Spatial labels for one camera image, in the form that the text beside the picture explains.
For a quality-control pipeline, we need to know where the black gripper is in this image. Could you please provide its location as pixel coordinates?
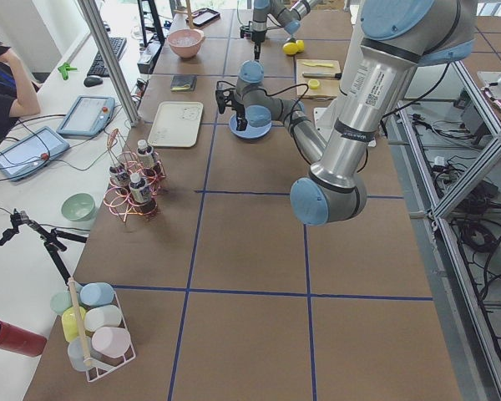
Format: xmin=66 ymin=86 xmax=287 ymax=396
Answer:
xmin=240 ymin=24 xmax=267 ymax=60
xmin=215 ymin=81 xmax=247 ymax=132

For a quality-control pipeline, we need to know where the blue ceramic plate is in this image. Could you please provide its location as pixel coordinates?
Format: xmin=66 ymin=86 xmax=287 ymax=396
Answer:
xmin=229 ymin=114 xmax=272 ymax=140

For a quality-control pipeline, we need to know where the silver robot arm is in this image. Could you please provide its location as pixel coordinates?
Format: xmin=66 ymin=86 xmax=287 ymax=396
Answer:
xmin=215 ymin=1 xmax=477 ymax=226
xmin=240 ymin=0 xmax=320 ymax=61

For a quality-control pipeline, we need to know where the yellow lemon round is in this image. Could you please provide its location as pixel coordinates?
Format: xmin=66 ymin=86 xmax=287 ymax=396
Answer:
xmin=282 ymin=42 xmax=299 ymax=56

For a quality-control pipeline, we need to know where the yellow lemon oval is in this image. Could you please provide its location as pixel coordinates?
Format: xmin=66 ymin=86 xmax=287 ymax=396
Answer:
xmin=295 ymin=39 xmax=305 ymax=53

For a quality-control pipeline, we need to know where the yellow plastic knife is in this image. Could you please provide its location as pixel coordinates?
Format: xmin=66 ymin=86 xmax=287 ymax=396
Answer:
xmin=301 ymin=61 xmax=335 ymax=69

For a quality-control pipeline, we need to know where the steel rod black tip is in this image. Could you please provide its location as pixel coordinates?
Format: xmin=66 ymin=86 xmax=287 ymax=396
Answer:
xmin=302 ymin=73 xmax=342 ymax=80

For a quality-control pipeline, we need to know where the cream bear tray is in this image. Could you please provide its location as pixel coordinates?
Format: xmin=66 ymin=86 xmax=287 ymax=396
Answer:
xmin=147 ymin=101 xmax=204 ymax=148

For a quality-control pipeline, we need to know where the half lemon slice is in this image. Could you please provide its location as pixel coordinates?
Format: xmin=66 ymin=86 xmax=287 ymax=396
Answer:
xmin=307 ymin=79 xmax=321 ymax=89

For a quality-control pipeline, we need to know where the pink ice bowl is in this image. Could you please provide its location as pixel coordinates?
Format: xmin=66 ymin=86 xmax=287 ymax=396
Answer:
xmin=167 ymin=29 xmax=205 ymax=58

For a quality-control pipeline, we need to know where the grey folded cloth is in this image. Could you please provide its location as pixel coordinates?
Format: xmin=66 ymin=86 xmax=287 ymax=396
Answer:
xmin=170 ymin=74 xmax=197 ymax=92

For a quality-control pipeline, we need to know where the wooden cutting board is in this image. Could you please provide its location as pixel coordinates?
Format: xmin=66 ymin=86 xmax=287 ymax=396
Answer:
xmin=296 ymin=59 xmax=342 ymax=99

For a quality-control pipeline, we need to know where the water bottle left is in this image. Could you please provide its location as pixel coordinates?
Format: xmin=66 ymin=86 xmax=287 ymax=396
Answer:
xmin=137 ymin=140 xmax=156 ymax=176

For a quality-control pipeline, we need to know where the water bottle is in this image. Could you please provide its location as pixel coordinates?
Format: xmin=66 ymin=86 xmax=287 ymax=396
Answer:
xmin=109 ymin=158 xmax=129 ymax=195
xmin=129 ymin=172 xmax=156 ymax=215
xmin=137 ymin=140 xmax=156 ymax=176

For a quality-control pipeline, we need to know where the water bottle front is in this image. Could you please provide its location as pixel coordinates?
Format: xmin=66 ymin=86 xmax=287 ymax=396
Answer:
xmin=129 ymin=172 xmax=156 ymax=215

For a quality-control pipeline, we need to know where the water bottle right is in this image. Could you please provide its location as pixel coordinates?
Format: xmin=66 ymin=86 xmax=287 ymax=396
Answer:
xmin=109 ymin=158 xmax=129 ymax=195

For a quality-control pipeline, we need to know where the blue teach pendant far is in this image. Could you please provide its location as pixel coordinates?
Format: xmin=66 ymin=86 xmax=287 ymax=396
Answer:
xmin=57 ymin=95 xmax=116 ymax=138

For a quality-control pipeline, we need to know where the blue teach pendant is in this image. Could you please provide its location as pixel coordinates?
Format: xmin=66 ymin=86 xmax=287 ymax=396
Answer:
xmin=57 ymin=95 xmax=116 ymax=138
xmin=0 ymin=126 xmax=70 ymax=181

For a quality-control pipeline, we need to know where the black keyboard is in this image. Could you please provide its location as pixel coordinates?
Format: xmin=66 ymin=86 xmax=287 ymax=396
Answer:
xmin=86 ymin=36 xmax=129 ymax=79

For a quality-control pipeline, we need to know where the black computer mouse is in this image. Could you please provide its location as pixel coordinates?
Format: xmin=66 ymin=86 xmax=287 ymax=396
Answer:
xmin=83 ymin=75 xmax=104 ymax=88

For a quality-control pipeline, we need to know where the green bowl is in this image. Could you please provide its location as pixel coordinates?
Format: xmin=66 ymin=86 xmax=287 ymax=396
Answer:
xmin=61 ymin=193 xmax=96 ymax=222

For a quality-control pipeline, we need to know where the green clamp tool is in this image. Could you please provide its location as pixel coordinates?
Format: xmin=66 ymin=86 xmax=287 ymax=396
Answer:
xmin=58 ymin=62 xmax=78 ymax=80

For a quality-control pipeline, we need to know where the blue teach pendant near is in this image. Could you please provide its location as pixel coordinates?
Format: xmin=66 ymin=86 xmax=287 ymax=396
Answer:
xmin=0 ymin=126 xmax=70 ymax=181

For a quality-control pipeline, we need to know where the blue plastic cup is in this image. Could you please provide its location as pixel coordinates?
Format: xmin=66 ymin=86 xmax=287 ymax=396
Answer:
xmin=80 ymin=282 xmax=114 ymax=307

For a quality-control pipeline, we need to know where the seated person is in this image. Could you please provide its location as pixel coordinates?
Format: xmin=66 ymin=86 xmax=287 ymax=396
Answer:
xmin=0 ymin=41 xmax=41 ymax=143

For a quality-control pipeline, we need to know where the white plastic cup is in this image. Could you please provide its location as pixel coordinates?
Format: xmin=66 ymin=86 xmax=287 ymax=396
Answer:
xmin=84 ymin=305 xmax=123 ymax=332

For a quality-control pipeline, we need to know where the pink plastic cup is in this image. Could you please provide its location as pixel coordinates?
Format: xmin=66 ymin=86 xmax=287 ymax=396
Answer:
xmin=91 ymin=327 xmax=131 ymax=358

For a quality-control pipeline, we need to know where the yellow plastic cup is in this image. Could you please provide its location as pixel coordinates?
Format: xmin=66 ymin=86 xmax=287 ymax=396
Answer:
xmin=61 ymin=307 xmax=79 ymax=343

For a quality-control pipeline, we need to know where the red cylinder can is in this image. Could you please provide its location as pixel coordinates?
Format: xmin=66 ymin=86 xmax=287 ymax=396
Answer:
xmin=0 ymin=320 xmax=47 ymax=357

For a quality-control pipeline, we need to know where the copper wire bottle rack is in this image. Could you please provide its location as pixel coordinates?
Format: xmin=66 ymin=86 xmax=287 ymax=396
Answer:
xmin=103 ymin=129 xmax=166 ymax=221

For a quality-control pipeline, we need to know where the aluminium frame post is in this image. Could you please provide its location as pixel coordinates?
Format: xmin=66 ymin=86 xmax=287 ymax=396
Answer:
xmin=78 ymin=0 xmax=139 ymax=127

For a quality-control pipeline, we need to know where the black camera tripod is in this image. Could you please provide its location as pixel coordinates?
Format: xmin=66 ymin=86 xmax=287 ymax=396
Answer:
xmin=0 ymin=210 xmax=89 ymax=287

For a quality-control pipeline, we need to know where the white wire cup rack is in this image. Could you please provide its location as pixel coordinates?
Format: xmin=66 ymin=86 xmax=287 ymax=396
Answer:
xmin=67 ymin=278 xmax=136 ymax=383

